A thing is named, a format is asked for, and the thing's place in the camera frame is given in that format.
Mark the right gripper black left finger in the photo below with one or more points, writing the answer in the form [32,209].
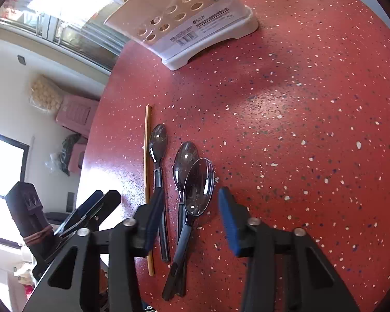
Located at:
[108,272]

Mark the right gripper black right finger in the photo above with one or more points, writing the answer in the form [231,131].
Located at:
[311,281]

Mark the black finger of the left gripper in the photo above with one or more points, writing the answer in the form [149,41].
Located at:
[100,211]
[78,216]

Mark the dark translucent plastic spoon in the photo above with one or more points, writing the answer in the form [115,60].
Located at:
[157,147]

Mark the plain wooden chopstick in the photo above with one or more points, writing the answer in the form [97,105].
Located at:
[147,185]

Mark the bag of round balls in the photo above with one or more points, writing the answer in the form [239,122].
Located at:
[45,95]

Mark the glass sliding door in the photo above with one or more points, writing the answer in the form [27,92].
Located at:
[75,26]

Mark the beige plastic utensil holder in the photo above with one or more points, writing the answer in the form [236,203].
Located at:
[176,30]

